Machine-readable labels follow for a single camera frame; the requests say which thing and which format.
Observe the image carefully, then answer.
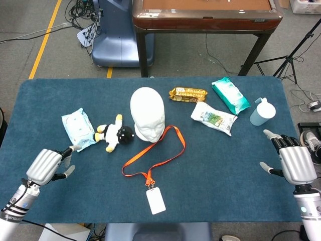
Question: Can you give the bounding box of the light blue wet wipes pack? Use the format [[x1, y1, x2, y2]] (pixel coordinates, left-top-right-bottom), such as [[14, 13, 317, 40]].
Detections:
[[61, 107, 97, 153]]

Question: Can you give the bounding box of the black foot pedal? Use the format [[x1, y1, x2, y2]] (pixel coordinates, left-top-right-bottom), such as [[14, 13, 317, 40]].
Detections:
[[297, 122, 321, 134]]

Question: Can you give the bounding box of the orange lanyard with badge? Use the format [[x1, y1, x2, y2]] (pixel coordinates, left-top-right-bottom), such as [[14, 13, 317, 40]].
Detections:
[[122, 125, 187, 215]]

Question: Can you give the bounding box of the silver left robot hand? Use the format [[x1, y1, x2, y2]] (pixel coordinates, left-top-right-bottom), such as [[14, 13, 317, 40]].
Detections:
[[26, 145, 76, 187]]

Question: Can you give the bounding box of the white storage crate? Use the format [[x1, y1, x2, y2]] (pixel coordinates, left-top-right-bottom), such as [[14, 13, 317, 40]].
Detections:
[[289, 0, 321, 15]]

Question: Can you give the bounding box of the white power adapter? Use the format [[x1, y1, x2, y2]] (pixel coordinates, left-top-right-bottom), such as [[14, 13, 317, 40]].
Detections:
[[307, 100, 321, 112]]

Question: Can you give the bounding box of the thin black table cable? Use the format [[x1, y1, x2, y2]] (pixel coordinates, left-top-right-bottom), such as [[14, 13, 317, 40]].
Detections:
[[205, 34, 239, 75]]

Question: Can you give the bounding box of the gold biscuit packet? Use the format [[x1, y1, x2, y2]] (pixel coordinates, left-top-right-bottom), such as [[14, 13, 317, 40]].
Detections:
[[168, 86, 208, 103]]

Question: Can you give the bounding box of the white snack bag green print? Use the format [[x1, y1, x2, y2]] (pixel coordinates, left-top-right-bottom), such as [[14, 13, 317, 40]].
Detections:
[[190, 101, 238, 137]]

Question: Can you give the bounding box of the long black floor cable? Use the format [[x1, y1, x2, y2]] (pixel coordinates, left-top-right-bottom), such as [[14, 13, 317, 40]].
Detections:
[[0, 24, 68, 44]]

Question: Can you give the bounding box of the black rounded object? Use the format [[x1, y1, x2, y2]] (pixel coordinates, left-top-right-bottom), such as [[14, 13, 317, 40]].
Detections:
[[0, 107, 8, 146]]

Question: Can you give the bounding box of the grey black sneaker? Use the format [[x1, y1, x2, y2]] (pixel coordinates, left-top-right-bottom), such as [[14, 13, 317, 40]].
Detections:
[[299, 130, 321, 165]]

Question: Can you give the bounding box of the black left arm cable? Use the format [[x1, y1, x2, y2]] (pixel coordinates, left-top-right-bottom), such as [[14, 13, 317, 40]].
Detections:
[[1, 178, 36, 213]]

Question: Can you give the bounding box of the white foam mannequin head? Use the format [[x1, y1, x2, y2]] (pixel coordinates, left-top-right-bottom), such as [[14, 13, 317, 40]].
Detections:
[[129, 86, 166, 143]]

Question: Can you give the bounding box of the blue felt table mat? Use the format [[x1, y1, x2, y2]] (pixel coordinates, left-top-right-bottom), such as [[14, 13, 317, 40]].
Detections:
[[0, 76, 317, 224]]

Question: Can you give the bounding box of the black cable bundle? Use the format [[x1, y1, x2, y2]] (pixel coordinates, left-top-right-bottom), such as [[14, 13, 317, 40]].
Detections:
[[64, 0, 105, 31]]

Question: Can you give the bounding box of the brown mahjong table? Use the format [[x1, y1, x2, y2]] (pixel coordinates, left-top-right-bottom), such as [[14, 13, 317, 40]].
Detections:
[[132, 0, 284, 78]]

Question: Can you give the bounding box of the white box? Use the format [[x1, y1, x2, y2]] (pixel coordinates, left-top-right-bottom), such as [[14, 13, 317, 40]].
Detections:
[[38, 222, 91, 241]]

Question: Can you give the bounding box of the black and white plush toy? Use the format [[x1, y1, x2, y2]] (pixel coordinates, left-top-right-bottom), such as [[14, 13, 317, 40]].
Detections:
[[94, 114, 135, 153]]

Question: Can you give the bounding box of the pale blue lidded cup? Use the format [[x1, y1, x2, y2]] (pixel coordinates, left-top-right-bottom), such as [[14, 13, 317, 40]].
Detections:
[[249, 97, 276, 127]]

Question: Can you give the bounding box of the white power strip board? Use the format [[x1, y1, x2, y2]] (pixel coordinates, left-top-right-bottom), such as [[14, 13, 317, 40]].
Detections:
[[76, 21, 101, 48]]

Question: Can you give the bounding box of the blue machine base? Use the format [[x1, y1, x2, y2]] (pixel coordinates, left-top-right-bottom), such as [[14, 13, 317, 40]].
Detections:
[[90, 0, 155, 68]]

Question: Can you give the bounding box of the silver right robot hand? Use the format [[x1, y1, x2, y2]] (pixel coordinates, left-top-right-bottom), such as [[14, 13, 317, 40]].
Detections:
[[259, 129, 318, 186]]

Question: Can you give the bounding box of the black tripod stand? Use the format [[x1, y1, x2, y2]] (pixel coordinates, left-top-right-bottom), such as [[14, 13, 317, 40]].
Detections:
[[240, 17, 321, 85]]

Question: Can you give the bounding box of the green wet wipes pack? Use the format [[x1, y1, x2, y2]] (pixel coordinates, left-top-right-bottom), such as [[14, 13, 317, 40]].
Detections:
[[211, 77, 251, 115]]

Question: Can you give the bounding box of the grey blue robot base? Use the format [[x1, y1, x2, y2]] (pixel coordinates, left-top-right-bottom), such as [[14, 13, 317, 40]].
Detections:
[[104, 222, 213, 241]]

